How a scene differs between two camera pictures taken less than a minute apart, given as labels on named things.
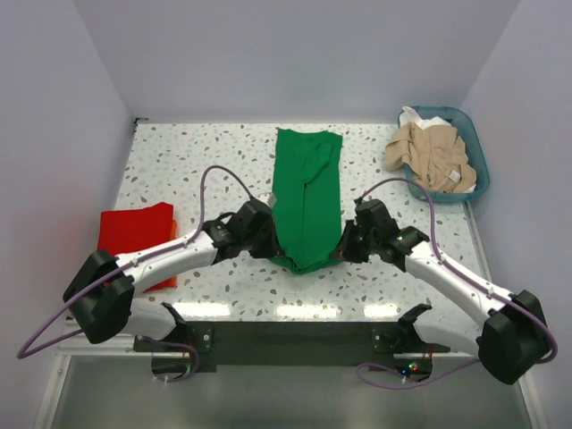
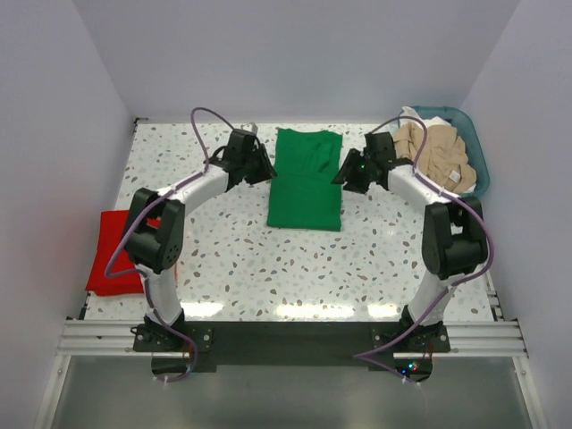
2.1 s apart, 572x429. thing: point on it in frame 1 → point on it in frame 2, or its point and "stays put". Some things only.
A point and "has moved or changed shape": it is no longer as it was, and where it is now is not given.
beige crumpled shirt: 436,156 stays put
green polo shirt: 307,182 has moved or changed shape
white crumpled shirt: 408,115 stays put
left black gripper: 271,249 → 266,172
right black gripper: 344,250 → 353,157
